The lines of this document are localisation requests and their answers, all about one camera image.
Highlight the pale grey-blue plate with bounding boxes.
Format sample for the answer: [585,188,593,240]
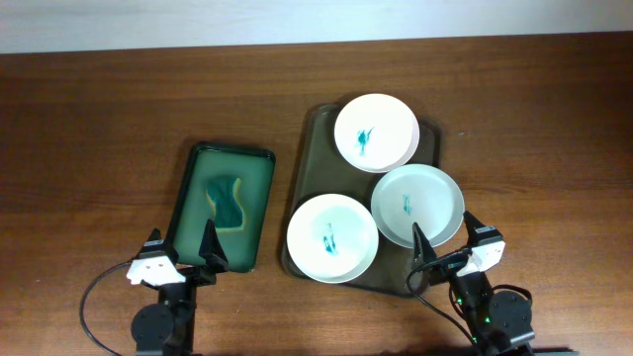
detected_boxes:
[371,164,465,248]

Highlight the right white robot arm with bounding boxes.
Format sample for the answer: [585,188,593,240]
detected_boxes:
[406,212,535,356]

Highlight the white plate pink rim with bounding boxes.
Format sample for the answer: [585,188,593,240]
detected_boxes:
[333,93,420,173]

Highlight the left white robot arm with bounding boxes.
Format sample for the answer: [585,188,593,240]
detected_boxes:
[127,220,228,355]

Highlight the green and yellow sponge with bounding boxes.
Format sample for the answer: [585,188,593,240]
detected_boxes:
[206,175,246,231]

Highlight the dark brown serving tray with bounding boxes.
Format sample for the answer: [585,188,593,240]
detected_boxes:
[291,103,412,299]

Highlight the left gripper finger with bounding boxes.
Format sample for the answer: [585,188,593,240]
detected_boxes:
[199,219,228,273]
[136,228,178,264]

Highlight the green rectangular tray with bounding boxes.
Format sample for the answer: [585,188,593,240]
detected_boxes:
[166,142,276,273]

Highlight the white plate green stain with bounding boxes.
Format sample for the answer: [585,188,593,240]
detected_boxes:
[286,194,379,284]

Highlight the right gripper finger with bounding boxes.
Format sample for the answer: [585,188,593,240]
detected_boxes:
[464,211,497,247]
[411,222,437,271]

